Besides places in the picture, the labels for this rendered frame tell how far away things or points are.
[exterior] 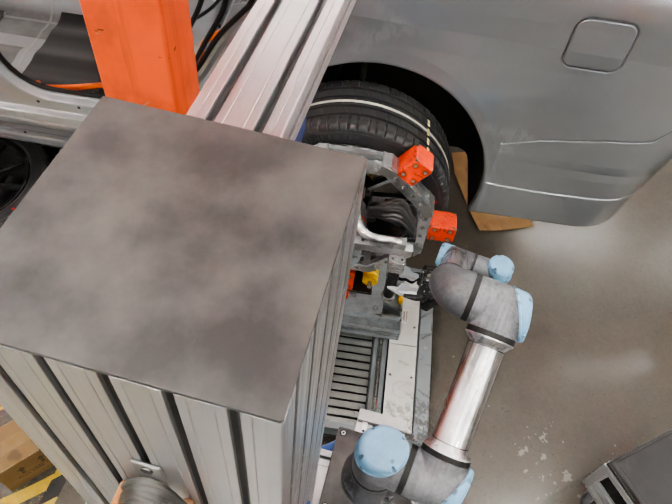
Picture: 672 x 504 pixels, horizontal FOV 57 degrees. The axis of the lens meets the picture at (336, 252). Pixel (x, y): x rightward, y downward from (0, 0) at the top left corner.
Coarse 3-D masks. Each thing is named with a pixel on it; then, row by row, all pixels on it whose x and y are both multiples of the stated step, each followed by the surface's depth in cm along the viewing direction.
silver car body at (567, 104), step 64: (0, 0) 266; (64, 0) 264; (192, 0) 261; (256, 0) 174; (384, 0) 163; (448, 0) 161; (512, 0) 159; (576, 0) 157; (640, 0) 155; (0, 64) 204; (64, 64) 247; (448, 64) 176; (512, 64) 173; (576, 64) 171; (640, 64) 168; (0, 128) 224; (64, 128) 217; (512, 128) 191; (576, 128) 188; (640, 128) 185; (512, 192) 213; (576, 192) 209
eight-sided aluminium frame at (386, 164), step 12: (324, 144) 185; (372, 156) 185; (384, 156) 184; (372, 168) 183; (384, 168) 182; (396, 168) 183; (396, 180) 185; (408, 192) 189; (420, 192) 190; (420, 204) 193; (432, 204) 194; (420, 216) 197; (432, 216) 195; (420, 228) 201; (420, 240) 206; (372, 252) 223; (420, 252) 211; (360, 264) 221; (372, 264) 220; (384, 264) 219
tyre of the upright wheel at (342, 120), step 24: (336, 96) 192; (360, 96) 191; (384, 96) 192; (408, 96) 197; (312, 120) 187; (336, 120) 184; (360, 120) 184; (384, 120) 186; (408, 120) 190; (432, 120) 200; (312, 144) 190; (360, 144) 187; (384, 144) 186; (408, 144) 185; (432, 144) 194; (432, 192) 199
